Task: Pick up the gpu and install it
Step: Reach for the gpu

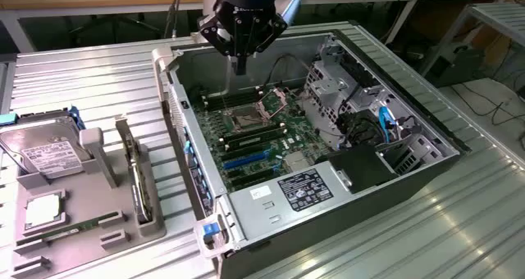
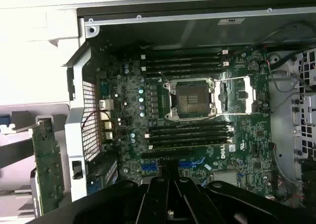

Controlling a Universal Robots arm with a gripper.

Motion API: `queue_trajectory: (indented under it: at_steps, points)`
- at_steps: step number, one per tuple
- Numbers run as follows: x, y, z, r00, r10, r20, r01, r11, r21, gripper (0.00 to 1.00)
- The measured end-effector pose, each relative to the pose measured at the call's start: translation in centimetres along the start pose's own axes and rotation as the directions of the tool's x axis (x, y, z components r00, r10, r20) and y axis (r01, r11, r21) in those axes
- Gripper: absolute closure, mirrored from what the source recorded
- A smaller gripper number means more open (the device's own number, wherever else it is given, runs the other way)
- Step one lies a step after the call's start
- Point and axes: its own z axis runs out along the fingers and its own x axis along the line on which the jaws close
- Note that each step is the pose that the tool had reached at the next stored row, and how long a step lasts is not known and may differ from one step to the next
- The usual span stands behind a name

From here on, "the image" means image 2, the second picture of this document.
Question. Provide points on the metal socket cover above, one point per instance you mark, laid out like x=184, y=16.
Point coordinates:
x=218, y=95

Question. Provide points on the black RAM slot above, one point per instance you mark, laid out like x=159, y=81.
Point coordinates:
x=192, y=133
x=192, y=138
x=185, y=54
x=185, y=60
x=192, y=128
x=185, y=66
x=185, y=72

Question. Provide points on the green motherboard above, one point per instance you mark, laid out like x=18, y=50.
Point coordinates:
x=247, y=140

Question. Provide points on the black and silver PC case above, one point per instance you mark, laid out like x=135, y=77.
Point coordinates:
x=76, y=85

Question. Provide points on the hard disk with blue carrier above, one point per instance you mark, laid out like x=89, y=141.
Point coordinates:
x=5, y=121

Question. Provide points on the silver perforated disk bay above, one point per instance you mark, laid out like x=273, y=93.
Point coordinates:
x=308, y=103

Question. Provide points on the silver chipset heat sink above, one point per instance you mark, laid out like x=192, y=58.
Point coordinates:
x=224, y=179

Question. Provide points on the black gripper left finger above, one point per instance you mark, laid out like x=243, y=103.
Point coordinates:
x=111, y=204

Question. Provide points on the blue expansion slot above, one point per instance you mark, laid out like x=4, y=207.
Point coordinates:
x=192, y=164

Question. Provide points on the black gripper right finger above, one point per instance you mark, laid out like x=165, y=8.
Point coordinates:
x=222, y=204

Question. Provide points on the round coin battery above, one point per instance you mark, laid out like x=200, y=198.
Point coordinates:
x=253, y=66

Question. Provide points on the long black expansion slot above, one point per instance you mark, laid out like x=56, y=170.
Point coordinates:
x=168, y=154

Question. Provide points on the grey parts rack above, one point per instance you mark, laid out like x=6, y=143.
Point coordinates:
x=22, y=119

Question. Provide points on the black plastic shroud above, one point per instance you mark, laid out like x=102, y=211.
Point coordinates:
x=308, y=182

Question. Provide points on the CPU socket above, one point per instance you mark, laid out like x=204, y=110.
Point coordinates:
x=190, y=98

